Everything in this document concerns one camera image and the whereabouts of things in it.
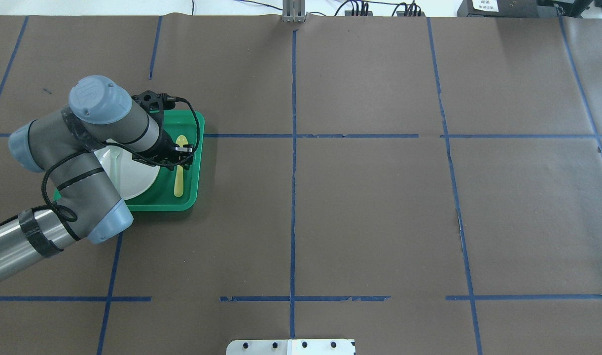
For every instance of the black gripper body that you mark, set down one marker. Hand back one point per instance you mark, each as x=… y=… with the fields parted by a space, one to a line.
x=164 y=146

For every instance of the black cable connector left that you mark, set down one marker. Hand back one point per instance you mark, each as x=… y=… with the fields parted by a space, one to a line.
x=355 y=8

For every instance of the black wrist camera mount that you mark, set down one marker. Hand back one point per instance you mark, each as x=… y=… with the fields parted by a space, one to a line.
x=153 y=102

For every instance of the black box with label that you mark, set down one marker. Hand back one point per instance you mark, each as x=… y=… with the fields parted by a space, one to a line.
x=502 y=9

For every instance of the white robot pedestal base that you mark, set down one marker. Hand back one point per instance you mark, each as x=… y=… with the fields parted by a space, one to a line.
x=292 y=347

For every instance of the aluminium frame post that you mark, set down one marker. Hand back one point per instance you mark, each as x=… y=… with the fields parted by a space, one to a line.
x=294 y=11

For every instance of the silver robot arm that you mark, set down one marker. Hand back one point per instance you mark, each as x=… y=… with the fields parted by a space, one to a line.
x=80 y=201

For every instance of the yellow plastic spoon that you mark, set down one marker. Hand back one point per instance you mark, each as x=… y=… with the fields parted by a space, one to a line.
x=178 y=188

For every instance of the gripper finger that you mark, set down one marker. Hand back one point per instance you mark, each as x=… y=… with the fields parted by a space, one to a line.
x=184 y=148
x=185 y=156

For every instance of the black cable connector right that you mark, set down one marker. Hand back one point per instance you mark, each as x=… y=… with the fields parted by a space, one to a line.
x=411 y=9

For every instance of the pale green plastic fork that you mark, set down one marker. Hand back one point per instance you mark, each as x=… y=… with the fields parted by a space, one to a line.
x=115 y=155

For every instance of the white round plate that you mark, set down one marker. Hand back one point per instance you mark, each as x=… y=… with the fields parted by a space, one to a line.
x=135 y=178

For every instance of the green plastic tray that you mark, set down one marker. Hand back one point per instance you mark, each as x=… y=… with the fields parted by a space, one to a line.
x=159 y=197

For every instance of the black cable connector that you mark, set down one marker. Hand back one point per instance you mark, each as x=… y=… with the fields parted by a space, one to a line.
x=355 y=8
x=411 y=9

